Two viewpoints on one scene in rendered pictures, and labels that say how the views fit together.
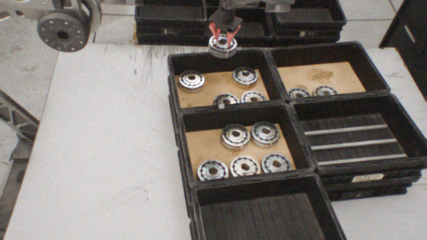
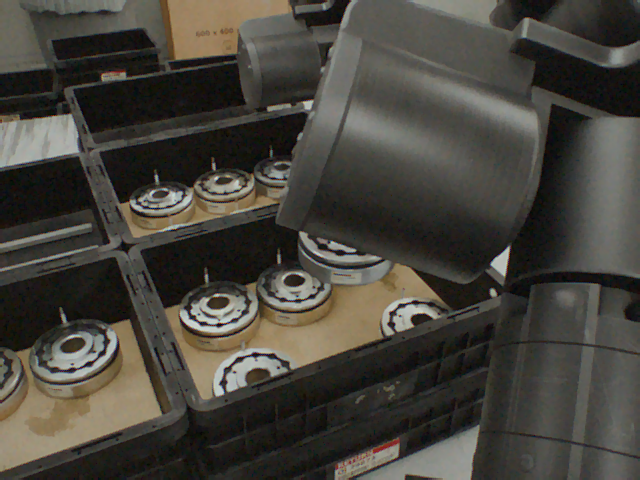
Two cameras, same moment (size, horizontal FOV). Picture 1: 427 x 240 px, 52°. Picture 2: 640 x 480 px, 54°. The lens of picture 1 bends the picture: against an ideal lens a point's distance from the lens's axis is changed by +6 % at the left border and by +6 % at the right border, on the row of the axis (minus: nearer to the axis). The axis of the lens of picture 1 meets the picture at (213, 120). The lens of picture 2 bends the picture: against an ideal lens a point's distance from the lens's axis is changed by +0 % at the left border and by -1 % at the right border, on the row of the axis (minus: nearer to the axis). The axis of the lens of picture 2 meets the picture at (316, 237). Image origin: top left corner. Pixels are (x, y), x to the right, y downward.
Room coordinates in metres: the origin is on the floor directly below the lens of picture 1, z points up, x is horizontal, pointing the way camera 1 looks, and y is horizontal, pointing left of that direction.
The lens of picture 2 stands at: (1.73, -0.12, 1.40)
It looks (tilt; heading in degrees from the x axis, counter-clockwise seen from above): 35 degrees down; 171
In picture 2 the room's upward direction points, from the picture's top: straight up
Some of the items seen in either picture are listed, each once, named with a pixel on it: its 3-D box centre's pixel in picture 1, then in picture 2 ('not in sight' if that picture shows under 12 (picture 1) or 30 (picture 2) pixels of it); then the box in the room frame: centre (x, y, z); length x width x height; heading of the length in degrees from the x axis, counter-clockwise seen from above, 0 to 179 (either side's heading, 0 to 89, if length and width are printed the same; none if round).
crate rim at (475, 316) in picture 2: (224, 79); (316, 277); (1.14, -0.02, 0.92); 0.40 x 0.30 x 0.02; 106
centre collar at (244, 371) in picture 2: (245, 74); (257, 378); (1.24, -0.11, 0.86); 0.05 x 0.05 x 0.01
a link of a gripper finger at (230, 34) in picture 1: (227, 32); not in sight; (1.21, -0.01, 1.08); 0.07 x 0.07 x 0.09; 66
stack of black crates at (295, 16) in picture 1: (297, 37); not in sight; (2.18, -0.47, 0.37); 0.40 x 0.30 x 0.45; 99
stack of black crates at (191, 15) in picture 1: (171, 35); not in sight; (2.05, 0.32, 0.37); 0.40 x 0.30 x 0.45; 99
